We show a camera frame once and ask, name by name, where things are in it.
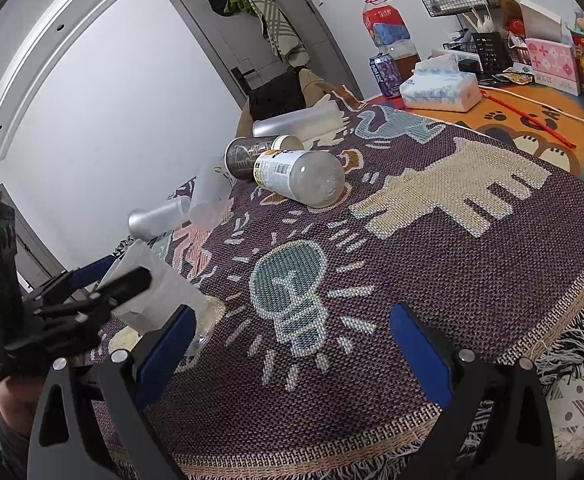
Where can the plaid scarf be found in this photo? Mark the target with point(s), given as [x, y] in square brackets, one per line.
[269, 15]

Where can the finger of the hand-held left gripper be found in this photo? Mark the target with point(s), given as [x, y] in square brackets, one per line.
[94, 267]
[127, 284]

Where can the clear cup with paper sleeve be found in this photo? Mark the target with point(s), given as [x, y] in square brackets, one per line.
[172, 290]

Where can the person's left forearm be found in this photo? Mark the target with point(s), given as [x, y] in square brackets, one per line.
[14, 410]

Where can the white box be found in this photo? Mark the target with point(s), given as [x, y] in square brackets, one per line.
[539, 17]

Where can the frosted plastic cup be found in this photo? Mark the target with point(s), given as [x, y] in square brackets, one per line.
[211, 195]
[299, 121]

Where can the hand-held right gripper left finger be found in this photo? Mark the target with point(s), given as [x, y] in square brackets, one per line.
[169, 345]

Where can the tissue pack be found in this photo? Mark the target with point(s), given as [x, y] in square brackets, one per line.
[439, 87]

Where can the green cloth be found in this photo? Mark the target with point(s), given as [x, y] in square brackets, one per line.
[238, 4]

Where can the large red-label drink bottle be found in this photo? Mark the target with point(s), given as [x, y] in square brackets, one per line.
[386, 25]

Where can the chair with brown jacket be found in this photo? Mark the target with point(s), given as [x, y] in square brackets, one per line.
[282, 92]

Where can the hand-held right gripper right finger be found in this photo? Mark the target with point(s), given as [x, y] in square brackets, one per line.
[416, 345]

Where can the grey door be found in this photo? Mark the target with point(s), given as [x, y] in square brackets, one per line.
[207, 35]
[27, 255]

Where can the printed woven blanket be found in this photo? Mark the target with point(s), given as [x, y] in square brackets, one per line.
[421, 260]

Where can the black plastic crate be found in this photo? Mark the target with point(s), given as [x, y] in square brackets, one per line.
[492, 52]

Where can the orange tiger mat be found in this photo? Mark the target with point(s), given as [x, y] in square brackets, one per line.
[531, 130]

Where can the white patterned floor mat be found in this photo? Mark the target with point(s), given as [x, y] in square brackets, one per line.
[579, 400]

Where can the red stick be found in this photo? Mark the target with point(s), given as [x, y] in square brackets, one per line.
[526, 116]

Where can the brown plush toy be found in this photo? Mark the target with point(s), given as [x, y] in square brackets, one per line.
[510, 12]

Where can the black hat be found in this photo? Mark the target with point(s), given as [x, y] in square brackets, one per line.
[217, 0]

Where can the clear cup with white label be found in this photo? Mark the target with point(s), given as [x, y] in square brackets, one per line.
[299, 172]

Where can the purple drink can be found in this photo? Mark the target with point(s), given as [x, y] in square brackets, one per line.
[385, 75]

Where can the pink patterned box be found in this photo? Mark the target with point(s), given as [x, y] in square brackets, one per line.
[551, 62]

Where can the dark printed cup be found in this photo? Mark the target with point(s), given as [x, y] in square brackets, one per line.
[246, 155]

